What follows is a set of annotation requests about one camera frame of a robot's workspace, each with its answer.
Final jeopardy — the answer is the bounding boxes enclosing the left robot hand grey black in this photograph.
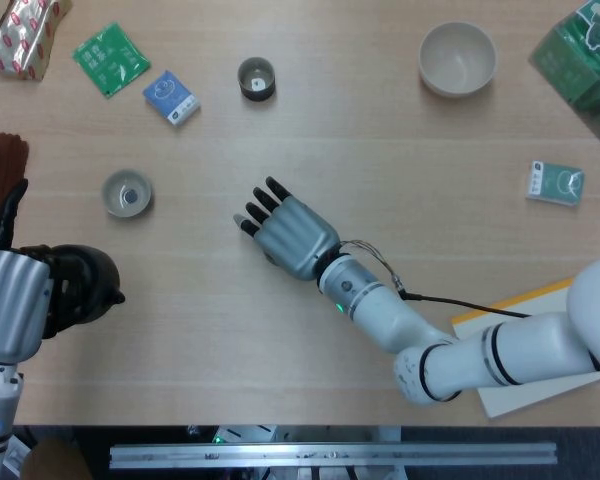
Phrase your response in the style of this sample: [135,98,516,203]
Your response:
[0,178,56,362]

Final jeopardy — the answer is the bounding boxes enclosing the right robot hand grey black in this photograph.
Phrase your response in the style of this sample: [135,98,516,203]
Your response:
[233,175,342,282]

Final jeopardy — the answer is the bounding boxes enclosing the black teapot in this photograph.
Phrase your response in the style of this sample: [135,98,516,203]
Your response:
[39,243,127,341]

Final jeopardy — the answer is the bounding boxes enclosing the robot base chassis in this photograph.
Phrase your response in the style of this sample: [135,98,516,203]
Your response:
[184,424,404,480]

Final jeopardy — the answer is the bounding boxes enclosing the light grey shallow teacup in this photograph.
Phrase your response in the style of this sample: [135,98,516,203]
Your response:
[100,169,154,219]

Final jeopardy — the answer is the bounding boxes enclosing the dark teacup with white tag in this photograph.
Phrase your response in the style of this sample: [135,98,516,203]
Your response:
[237,56,277,103]

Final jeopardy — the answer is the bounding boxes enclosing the white paper tag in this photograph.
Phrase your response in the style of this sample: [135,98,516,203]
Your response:
[4,435,33,476]

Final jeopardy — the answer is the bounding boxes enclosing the orange brown object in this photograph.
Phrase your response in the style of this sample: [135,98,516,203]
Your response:
[22,439,94,480]

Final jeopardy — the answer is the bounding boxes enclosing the blue tea box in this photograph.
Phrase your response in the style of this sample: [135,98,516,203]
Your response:
[142,69,202,129]

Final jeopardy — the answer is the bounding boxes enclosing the beige ceramic bowl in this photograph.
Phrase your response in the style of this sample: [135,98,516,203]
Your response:
[418,21,498,99]

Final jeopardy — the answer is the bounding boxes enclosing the white notebook yellow spine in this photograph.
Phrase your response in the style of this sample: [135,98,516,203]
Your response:
[451,277,600,420]

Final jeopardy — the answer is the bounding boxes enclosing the green tea sachet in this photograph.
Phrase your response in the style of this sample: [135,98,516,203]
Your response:
[72,21,152,100]

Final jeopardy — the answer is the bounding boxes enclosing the gold red foil bag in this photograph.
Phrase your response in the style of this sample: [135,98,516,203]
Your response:
[0,0,74,82]

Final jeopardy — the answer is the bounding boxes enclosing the teal tea box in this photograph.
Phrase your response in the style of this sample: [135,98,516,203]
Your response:
[524,160,586,209]

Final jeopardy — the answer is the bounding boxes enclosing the clear box green tea bags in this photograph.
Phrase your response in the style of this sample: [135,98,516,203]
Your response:
[528,0,600,164]

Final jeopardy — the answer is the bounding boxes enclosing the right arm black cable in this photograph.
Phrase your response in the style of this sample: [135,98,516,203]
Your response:
[339,240,531,319]

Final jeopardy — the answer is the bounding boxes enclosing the aluminium rail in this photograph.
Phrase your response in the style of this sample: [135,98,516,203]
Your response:
[108,441,559,470]

